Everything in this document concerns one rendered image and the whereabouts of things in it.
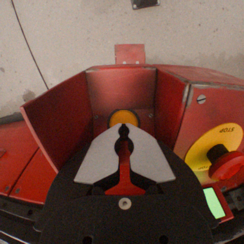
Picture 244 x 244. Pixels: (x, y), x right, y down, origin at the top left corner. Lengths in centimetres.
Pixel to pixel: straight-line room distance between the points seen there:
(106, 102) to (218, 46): 105
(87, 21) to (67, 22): 14
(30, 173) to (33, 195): 10
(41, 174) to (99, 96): 38
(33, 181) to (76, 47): 80
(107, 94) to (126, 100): 3
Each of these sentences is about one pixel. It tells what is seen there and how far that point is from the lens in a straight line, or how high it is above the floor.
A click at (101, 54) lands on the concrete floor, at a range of 86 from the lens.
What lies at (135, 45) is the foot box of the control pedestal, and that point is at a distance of 85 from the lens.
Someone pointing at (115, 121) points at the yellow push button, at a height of 72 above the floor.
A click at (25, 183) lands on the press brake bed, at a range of 50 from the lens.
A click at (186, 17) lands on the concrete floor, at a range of 99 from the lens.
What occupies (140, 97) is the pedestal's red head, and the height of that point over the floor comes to 70.
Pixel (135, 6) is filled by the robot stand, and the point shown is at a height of 3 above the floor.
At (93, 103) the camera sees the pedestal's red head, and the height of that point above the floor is 70.
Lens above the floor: 85
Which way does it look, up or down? 57 degrees down
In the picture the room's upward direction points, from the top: 180 degrees clockwise
